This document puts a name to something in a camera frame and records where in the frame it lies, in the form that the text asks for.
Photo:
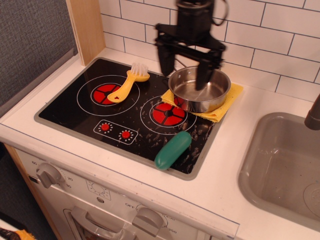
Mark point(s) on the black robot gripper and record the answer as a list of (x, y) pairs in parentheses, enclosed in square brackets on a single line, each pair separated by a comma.
[(191, 38)]

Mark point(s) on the stainless steel pot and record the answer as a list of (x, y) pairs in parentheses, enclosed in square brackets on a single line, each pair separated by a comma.
[(182, 84)]

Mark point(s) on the yellow folded cloth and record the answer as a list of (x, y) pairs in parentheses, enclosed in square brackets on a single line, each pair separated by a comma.
[(215, 115)]

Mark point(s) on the yellow dish brush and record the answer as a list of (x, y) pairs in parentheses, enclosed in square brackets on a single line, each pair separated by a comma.
[(137, 73)]

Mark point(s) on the black toy stovetop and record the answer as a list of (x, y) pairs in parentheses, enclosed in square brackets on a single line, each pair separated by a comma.
[(82, 107)]

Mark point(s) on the green toy cucumber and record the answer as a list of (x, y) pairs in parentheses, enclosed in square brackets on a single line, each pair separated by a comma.
[(173, 149)]

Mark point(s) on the red right stove knob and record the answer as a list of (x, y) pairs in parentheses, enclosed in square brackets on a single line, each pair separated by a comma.
[(125, 135)]

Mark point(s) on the red stove knob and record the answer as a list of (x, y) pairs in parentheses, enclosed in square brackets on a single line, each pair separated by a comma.
[(125, 135), (105, 127)]

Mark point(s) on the red left stove knob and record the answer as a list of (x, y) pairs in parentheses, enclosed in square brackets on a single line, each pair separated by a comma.
[(105, 127)]

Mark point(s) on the grey faucet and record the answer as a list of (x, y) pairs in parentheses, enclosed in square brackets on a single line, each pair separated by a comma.
[(312, 120)]

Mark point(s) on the grey sink basin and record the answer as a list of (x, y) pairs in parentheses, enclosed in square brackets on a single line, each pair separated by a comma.
[(281, 169)]

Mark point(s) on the grey oven temperature knob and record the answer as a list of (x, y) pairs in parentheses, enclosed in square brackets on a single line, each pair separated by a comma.
[(148, 221)]

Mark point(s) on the grey timer knob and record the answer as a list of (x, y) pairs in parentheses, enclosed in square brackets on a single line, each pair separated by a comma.
[(48, 175)]

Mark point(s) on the orange object bottom corner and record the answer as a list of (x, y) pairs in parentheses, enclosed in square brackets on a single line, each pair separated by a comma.
[(16, 235)]

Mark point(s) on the wooden side post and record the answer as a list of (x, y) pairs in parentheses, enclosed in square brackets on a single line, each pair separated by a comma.
[(86, 22)]

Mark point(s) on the grey oven door handle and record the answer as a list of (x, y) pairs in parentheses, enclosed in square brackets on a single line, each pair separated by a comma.
[(89, 229)]

